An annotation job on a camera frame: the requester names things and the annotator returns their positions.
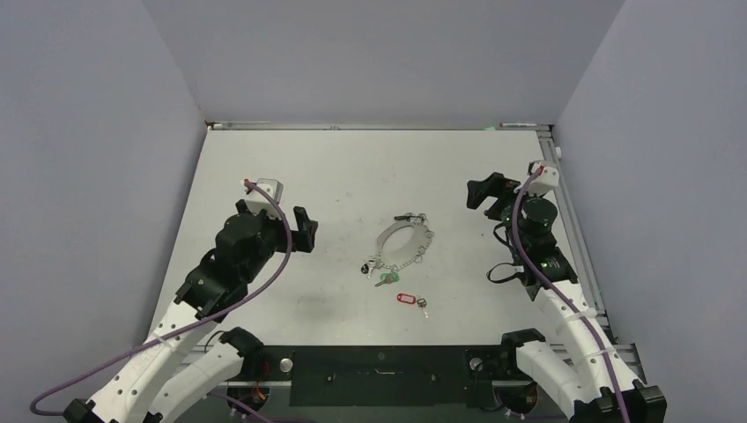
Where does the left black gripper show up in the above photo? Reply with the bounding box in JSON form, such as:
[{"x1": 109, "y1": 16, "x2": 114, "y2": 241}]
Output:
[{"x1": 238, "y1": 199, "x2": 315, "y2": 283}]

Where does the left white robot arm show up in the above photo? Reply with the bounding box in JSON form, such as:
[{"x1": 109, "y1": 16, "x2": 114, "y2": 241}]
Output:
[{"x1": 63, "y1": 199, "x2": 319, "y2": 422}]

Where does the aluminium frame rail back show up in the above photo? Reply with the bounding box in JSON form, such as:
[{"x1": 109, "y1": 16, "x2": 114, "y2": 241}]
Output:
[{"x1": 206, "y1": 122, "x2": 552, "y2": 132}]

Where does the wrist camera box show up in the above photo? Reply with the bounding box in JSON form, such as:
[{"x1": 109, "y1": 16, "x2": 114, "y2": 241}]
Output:
[
  {"x1": 242, "y1": 178, "x2": 284, "y2": 220},
  {"x1": 527, "y1": 160, "x2": 560, "y2": 197}
]

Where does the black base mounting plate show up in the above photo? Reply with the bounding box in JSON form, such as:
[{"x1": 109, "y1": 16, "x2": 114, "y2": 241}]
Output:
[{"x1": 228, "y1": 345, "x2": 540, "y2": 412}]

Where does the key with red tag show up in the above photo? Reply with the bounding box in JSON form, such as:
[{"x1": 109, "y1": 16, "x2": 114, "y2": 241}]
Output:
[{"x1": 396, "y1": 293, "x2": 429, "y2": 319}]

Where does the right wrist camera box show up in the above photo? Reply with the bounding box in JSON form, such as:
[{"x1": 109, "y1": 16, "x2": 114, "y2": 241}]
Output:
[{"x1": 527, "y1": 160, "x2": 560, "y2": 197}]

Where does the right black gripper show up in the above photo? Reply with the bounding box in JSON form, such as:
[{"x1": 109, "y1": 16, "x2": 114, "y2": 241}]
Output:
[{"x1": 469, "y1": 173, "x2": 544, "y2": 253}]

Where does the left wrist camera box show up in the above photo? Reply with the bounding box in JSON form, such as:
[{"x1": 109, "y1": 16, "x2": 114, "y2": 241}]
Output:
[{"x1": 242, "y1": 178, "x2": 284, "y2": 220}]

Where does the aluminium frame rail right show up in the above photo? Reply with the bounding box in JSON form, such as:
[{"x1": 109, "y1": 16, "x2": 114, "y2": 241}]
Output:
[{"x1": 537, "y1": 125, "x2": 647, "y2": 382}]

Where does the aluminium frame rail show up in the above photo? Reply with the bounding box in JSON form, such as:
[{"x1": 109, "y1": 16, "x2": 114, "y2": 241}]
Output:
[
  {"x1": 206, "y1": 122, "x2": 552, "y2": 132},
  {"x1": 537, "y1": 125, "x2": 647, "y2": 382}
]

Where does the large silver keyring plate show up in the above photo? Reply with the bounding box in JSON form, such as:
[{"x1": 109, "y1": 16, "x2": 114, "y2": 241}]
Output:
[{"x1": 359, "y1": 212, "x2": 435, "y2": 278}]

